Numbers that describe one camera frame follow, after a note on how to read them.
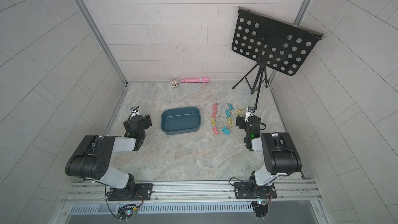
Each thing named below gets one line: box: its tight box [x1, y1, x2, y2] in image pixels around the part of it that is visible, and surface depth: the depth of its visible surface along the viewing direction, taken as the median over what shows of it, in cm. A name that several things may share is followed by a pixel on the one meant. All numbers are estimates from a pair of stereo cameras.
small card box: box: [168, 77, 180, 88], surface depth 118 cm
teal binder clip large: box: [221, 126, 231, 136], surface depth 93 cm
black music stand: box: [231, 6, 326, 110], surface depth 78 cm
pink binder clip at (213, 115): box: [210, 106, 218, 119], surface depth 101 cm
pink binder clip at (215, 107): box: [212, 102, 219, 113], surface depth 104 cm
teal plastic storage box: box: [160, 106, 202, 135], surface depth 96 cm
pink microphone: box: [180, 76, 210, 83], surface depth 118 cm
